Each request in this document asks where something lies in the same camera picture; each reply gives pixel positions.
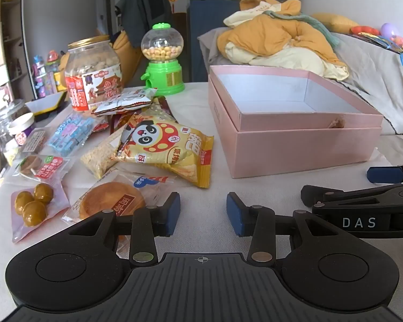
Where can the white snack packet red edges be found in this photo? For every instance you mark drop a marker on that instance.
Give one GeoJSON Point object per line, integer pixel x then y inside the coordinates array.
{"type": "Point", "coordinates": [127, 102]}

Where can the yellow tray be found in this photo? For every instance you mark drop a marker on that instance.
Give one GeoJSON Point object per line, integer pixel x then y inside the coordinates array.
{"type": "Point", "coordinates": [47, 104]}

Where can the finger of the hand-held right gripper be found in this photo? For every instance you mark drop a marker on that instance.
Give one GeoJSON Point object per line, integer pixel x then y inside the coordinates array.
{"type": "Point", "coordinates": [317, 196]}
{"type": "Point", "coordinates": [384, 173]}

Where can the round pancake packet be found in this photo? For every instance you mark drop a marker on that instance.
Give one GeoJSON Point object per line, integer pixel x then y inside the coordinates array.
{"type": "Point", "coordinates": [110, 198]}

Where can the green plum packet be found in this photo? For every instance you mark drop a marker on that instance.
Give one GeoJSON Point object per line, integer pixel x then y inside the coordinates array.
{"type": "Point", "coordinates": [30, 208]}

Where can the clear crispy snack packet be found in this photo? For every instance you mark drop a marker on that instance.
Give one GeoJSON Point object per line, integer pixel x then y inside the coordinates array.
{"type": "Point", "coordinates": [97, 157]}

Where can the dark jacket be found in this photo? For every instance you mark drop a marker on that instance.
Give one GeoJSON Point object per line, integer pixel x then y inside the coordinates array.
{"type": "Point", "coordinates": [141, 10]}

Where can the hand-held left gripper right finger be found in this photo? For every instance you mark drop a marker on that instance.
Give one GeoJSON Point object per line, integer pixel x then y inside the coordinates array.
{"type": "Point", "coordinates": [233, 217]}

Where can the peanut jar with red label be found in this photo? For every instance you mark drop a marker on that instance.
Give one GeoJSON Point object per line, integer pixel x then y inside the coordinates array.
{"type": "Point", "coordinates": [94, 73]}

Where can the wooden shelf unit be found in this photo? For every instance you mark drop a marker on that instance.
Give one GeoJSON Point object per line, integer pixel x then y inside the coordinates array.
{"type": "Point", "coordinates": [13, 23]}

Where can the dark red snack packet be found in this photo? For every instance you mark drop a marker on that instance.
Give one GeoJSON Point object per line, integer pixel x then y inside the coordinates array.
{"type": "Point", "coordinates": [163, 109]}

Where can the green candy dispenser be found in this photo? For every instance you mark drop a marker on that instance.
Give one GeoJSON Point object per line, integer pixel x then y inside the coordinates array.
{"type": "Point", "coordinates": [164, 73]}

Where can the small clear snack packet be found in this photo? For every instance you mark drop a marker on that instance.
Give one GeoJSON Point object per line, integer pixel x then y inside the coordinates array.
{"type": "Point", "coordinates": [37, 141]}

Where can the colourful toy pile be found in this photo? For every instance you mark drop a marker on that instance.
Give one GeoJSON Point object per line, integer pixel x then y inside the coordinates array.
{"type": "Point", "coordinates": [389, 40]}

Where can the blue candy packet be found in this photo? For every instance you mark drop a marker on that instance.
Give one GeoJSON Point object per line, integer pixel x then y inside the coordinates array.
{"type": "Point", "coordinates": [70, 132]}

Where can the blue cabinet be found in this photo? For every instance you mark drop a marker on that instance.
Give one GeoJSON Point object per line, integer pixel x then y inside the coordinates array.
{"type": "Point", "coordinates": [208, 16]}

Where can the yellow pillow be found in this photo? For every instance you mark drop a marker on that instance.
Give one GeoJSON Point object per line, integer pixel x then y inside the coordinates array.
{"type": "Point", "coordinates": [335, 21]}

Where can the small red snack packet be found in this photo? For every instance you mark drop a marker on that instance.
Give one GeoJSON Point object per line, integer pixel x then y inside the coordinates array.
{"type": "Point", "coordinates": [101, 126]}

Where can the yellow panda snack packet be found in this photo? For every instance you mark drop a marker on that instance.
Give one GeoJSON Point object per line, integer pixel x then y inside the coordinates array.
{"type": "Point", "coordinates": [161, 141]}

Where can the pink cardboard box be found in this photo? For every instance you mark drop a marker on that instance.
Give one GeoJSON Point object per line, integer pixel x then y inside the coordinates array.
{"type": "Point", "coordinates": [288, 147]}

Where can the yellow and cream blanket pile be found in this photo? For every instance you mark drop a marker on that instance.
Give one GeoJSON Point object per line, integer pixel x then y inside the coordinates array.
{"type": "Point", "coordinates": [272, 37]}

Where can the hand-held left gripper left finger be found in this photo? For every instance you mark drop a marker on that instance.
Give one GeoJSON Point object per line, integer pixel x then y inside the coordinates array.
{"type": "Point", "coordinates": [172, 215]}

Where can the brown cake packet red label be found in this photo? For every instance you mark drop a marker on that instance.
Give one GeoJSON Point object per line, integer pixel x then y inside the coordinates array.
{"type": "Point", "coordinates": [43, 167]}

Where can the purple and white cup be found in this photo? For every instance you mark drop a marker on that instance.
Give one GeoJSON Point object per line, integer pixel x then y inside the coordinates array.
{"type": "Point", "coordinates": [22, 129]}

